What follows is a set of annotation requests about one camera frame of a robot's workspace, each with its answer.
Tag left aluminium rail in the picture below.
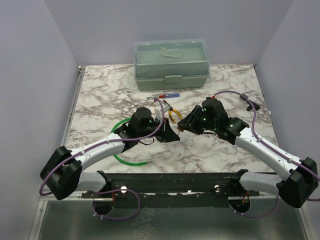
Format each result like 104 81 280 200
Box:
60 65 86 146

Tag brass padlock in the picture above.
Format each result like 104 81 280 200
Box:
177 125 185 132

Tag aluminium rail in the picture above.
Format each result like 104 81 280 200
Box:
60 65 86 146
38 192 86 202

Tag green translucent plastic toolbox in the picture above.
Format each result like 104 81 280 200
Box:
133 39 211 91

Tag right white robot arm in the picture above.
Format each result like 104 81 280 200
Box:
177 97 319 208

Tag green cable lock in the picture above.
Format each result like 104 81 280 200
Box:
111 117 153 167

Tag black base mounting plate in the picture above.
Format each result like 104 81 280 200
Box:
82 172 259 209

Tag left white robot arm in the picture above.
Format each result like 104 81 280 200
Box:
39 107 180 200

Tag red blue screwdriver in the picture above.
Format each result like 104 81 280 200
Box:
147 93 180 99

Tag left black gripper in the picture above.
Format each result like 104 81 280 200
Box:
138 117 180 143

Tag front aluminium rail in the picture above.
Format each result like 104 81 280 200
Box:
38 192 86 202

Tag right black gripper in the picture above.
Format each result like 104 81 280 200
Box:
178 105 218 135

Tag black T-shaped fitting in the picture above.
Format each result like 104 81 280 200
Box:
240 93 261 112

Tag yellow black pliers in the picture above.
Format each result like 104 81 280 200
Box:
163 100 183 124

